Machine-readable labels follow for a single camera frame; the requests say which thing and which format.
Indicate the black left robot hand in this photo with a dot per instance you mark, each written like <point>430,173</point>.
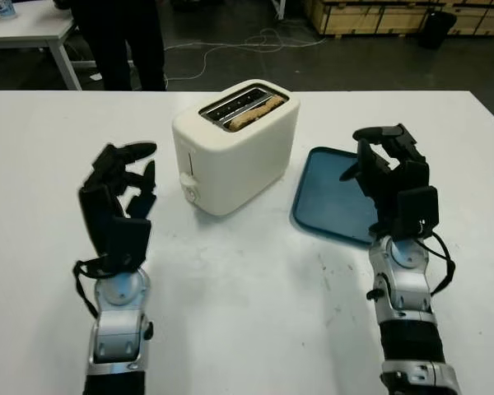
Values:
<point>103,205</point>

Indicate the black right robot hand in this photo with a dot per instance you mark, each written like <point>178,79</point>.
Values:
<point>387,177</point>

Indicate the white two-slot toaster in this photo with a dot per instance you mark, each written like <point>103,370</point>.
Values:
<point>239,164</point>

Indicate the slice of bread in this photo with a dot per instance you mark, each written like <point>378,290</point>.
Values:
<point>251,115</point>

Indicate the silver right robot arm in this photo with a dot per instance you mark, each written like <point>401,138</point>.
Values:
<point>407,296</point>

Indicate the blue plastic tray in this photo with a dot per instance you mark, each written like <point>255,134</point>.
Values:
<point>325,197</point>

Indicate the white paper scrap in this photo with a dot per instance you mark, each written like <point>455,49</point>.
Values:
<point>96,77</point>

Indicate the black bin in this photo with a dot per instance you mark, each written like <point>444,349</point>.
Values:
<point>438,31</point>

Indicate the wooden crate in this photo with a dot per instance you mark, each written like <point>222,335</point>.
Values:
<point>395,16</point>

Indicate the standing person in dark clothes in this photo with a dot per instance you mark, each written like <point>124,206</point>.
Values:
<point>119,41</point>

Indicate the white desk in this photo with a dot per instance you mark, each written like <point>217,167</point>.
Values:
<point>24,29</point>

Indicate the clear bottle with blue label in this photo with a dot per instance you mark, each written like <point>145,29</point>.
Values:
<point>6,8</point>

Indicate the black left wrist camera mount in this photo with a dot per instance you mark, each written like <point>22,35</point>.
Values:
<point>129,243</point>

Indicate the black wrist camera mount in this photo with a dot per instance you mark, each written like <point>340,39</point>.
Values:
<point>420,210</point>
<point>129,243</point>

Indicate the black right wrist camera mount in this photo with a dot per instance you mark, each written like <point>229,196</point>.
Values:
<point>420,210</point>

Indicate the white metal frame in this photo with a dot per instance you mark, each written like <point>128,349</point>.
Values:
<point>279,7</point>

